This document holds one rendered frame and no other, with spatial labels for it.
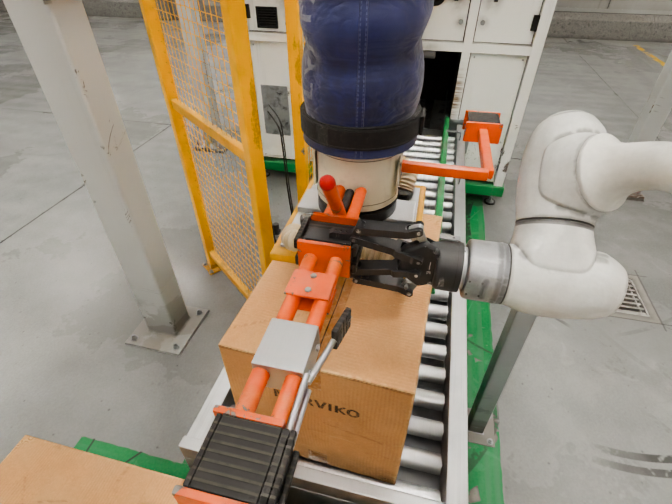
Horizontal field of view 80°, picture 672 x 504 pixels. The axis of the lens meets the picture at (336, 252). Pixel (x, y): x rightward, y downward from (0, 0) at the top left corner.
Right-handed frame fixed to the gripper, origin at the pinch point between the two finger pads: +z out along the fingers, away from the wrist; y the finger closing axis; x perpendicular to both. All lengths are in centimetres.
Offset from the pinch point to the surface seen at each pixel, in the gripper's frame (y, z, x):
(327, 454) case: 60, 0, -5
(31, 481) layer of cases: 67, 70, -25
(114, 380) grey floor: 121, 110, 32
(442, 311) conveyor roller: 67, -27, 56
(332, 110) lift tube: -16.0, 3.1, 15.7
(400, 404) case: 30.7, -15.0, -5.5
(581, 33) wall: 113, -262, 855
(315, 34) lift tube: -26.7, 6.0, 17.1
